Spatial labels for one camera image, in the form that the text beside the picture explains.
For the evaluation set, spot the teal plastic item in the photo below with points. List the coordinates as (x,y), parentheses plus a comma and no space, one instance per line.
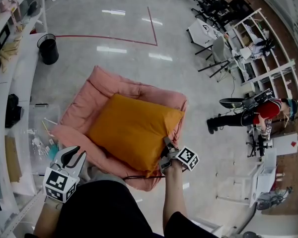
(53,150)

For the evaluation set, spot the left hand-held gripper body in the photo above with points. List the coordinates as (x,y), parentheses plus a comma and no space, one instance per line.
(58,183)

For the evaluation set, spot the white side table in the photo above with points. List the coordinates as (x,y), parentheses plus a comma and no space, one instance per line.
(265,180)

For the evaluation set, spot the black framed storage box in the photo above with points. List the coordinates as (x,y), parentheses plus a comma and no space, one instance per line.
(2,37)

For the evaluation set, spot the pile of beige slats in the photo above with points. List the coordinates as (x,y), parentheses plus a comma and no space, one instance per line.
(8,51)

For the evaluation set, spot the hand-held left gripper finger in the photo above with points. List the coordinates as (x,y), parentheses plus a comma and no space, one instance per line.
(81,168)
(59,159)

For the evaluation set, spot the pink quilted floor seat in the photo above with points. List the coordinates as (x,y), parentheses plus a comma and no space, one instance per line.
(89,100)

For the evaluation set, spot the white metal shelving unit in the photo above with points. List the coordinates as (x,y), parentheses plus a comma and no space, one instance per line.
(22,66)

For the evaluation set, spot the person's black clothing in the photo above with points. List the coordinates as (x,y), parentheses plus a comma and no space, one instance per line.
(96,212)

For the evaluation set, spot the row of black office chairs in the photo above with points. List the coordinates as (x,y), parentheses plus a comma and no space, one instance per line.
(213,1)

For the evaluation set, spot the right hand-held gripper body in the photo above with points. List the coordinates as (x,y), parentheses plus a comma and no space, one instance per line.
(187,159)

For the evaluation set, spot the grey chair with black legs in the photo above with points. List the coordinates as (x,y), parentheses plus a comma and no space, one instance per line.
(219,49)

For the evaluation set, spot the person's left forearm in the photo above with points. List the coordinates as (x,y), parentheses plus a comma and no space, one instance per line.
(46,219)

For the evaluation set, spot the black mesh waste bin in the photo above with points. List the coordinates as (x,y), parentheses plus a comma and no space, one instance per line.
(48,51)

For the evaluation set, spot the clear plastic floor storage box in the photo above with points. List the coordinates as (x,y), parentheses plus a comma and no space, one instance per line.
(39,123)

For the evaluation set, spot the black bag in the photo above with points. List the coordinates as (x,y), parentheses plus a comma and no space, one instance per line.
(13,111)

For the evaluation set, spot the white open bookcase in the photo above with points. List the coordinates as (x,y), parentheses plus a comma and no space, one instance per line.
(268,74)

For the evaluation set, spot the grey wheeled chair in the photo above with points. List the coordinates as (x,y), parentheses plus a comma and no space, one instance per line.
(270,199)

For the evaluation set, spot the white table with black legs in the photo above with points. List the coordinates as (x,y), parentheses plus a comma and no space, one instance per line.
(201,32)

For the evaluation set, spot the person's grey trouser leg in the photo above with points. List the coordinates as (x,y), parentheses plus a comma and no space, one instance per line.
(104,178)

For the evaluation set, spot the white cabinet with red sticker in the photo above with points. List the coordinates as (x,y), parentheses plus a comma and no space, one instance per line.
(285,145)

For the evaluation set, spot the person's right forearm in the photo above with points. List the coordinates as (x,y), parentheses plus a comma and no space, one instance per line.
(175,195)

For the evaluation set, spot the orange pillow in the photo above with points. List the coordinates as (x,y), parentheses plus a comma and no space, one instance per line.
(131,133)

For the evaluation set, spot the brown cardboard box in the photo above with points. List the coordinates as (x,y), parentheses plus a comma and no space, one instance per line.
(13,160)

